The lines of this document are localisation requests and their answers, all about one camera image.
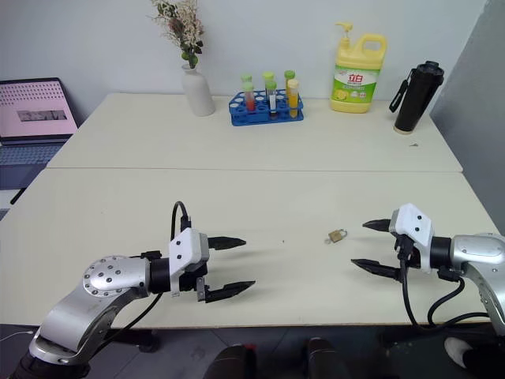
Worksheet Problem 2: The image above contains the dark rounded shape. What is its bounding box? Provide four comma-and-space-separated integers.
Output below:
305, 336, 351, 379

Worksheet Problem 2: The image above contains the yellow detergent pump bottle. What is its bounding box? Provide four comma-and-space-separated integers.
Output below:
329, 21, 388, 114

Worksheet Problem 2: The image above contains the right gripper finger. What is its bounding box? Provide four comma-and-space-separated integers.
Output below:
350, 258, 405, 283
361, 219, 393, 234

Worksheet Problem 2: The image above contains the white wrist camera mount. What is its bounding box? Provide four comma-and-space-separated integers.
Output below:
388, 203, 436, 275
168, 227, 209, 296

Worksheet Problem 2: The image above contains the dried flower bouquet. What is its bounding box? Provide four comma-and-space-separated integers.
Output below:
147, 0, 207, 69

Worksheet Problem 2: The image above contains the green-capped red liquid tube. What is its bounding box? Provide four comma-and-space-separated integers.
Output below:
242, 81, 257, 112

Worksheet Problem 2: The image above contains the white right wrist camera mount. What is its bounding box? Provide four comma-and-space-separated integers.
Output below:
388, 203, 436, 275

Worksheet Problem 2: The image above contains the thin white cable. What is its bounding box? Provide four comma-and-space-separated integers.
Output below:
0, 330, 35, 345

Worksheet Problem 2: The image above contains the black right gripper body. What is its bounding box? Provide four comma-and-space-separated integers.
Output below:
394, 235, 421, 273

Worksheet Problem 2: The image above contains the black table foot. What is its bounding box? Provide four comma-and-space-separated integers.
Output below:
106, 328, 162, 355

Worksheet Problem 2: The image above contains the grey partition panel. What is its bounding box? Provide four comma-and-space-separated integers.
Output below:
428, 0, 505, 232

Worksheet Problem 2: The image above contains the black tumbler with strap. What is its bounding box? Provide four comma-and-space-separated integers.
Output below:
389, 59, 447, 136

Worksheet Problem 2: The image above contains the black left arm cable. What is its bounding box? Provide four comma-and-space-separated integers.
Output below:
100, 201, 193, 343

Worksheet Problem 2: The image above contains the white shoe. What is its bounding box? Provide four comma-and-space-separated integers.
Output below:
443, 336, 475, 370

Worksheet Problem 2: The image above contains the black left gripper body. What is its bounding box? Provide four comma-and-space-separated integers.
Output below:
178, 231, 211, 304

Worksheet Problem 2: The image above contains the yellow-capped orange liquid tube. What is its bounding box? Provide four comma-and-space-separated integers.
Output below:
286, 78, 301, 119

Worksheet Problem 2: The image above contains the small brass padlock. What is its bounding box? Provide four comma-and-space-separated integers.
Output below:
325, 227, 350, 244

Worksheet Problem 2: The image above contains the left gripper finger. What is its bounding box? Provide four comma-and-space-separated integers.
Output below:
204, 280, 257, 305
208, 235, 247, 252

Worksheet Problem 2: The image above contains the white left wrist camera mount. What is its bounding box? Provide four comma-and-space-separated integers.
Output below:
168, 227, 209, 296

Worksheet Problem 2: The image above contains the green-capped clear test tube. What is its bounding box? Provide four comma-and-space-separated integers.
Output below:
264, 80, 279, 120

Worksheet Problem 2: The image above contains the blue test tube rack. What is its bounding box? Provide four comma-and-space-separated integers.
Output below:
228, 89, 306, 128

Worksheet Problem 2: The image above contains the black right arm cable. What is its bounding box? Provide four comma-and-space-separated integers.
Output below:
395, 235, 492, 329

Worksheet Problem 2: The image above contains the white ceramic vase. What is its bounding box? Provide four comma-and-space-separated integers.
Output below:
181, 63, 217, 118

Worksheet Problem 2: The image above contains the dark rounded shape red-marked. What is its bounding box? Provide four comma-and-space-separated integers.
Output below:
202, 343, 258, 379

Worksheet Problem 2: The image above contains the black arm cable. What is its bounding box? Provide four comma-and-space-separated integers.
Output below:
395, 235, 492, 329
100, 201, 193, 343

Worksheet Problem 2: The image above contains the open laptop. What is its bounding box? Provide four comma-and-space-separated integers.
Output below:
0, 77, 80, 191

